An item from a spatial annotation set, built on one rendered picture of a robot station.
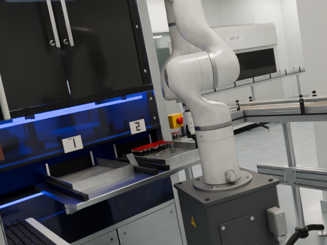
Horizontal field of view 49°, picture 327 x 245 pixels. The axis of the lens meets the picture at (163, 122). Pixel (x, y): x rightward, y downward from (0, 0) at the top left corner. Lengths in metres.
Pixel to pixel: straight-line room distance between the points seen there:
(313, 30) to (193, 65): 1.80
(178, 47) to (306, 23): 1.53
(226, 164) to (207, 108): 0.18
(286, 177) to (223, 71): 1.40
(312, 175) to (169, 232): 0.91
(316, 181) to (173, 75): 1.40
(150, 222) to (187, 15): 1.08
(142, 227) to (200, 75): 0.98
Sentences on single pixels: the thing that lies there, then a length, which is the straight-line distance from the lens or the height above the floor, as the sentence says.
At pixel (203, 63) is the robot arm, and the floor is 1.25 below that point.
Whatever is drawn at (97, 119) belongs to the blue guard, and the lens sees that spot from 1.65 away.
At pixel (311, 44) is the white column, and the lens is 2.79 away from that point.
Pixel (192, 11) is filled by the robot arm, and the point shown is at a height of 1.41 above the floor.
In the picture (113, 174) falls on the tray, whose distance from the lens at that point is 1.40.
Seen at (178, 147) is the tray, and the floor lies 0.89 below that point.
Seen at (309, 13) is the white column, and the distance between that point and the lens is 2.80.
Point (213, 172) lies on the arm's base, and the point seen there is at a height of 0.91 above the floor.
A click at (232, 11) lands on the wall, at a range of 9.33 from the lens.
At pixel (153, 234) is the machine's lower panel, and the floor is 0.47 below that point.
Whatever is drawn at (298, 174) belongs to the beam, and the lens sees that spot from 2.32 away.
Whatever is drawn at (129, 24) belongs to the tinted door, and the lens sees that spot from 1.81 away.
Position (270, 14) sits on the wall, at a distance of 10.45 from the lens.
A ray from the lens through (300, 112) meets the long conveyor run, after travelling 2.16.
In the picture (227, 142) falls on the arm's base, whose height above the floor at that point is 1.00.
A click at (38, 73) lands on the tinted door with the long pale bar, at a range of 1.58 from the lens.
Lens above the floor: 1.22
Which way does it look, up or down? 7 degrees down
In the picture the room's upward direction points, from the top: 11 degrees counter-clockwise
